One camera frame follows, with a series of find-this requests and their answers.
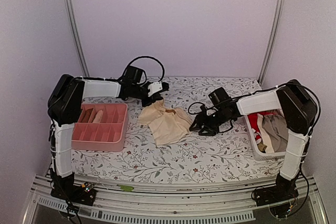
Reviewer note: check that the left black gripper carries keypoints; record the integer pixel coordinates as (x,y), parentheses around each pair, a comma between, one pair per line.
(156,96)

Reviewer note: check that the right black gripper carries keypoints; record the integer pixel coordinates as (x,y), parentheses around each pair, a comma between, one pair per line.
(200,120)

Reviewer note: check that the cream garment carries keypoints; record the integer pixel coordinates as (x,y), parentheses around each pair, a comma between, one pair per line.
(168,126)

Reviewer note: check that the cream underwear navy trim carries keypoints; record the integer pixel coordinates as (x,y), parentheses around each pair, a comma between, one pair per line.
(98,117)

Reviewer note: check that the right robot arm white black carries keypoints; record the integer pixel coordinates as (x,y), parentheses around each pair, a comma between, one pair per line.
(299,105)

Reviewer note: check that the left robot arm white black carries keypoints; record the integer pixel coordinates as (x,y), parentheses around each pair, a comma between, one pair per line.
(64,106)

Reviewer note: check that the brown rolled underwear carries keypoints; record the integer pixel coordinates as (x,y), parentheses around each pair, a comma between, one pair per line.
(86,117)

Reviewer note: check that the floral patterned table mat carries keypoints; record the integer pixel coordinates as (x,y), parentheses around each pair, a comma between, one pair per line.
(195,159)

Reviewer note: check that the white plastic laundry basket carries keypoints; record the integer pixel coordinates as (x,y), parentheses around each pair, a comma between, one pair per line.
(258,155)

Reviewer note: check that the red garment in basket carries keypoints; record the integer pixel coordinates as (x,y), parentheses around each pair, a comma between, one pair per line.
(253,121)

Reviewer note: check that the pink divided organizer box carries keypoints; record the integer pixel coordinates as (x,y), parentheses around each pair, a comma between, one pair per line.
(106,136)

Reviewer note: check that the grey garment in basket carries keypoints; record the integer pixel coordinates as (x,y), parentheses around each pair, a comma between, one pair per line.
(275,125)

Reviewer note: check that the green tape piece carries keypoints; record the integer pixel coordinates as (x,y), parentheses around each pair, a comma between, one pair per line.
(126,188)

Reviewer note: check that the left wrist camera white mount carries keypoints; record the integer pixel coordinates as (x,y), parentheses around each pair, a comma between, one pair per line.
(157,87)

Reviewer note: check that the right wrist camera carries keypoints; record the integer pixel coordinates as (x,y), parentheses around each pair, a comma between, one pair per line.
(203,111)

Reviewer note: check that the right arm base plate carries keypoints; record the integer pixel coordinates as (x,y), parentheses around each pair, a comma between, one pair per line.
(271,195)

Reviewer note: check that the aluminium front rail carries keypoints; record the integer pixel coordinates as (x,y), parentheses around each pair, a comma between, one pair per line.
(226,202)

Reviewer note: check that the right aluminium frame post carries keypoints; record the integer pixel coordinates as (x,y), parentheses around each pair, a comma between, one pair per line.
(271,41)

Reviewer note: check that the aluminium frame post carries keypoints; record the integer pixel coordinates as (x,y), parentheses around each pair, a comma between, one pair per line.
(76,37)
(271,41)

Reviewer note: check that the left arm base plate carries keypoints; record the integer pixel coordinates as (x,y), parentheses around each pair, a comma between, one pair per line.
(74,194)

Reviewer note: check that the left aluminium frame post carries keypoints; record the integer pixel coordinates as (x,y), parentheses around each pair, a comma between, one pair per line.
(76,37)

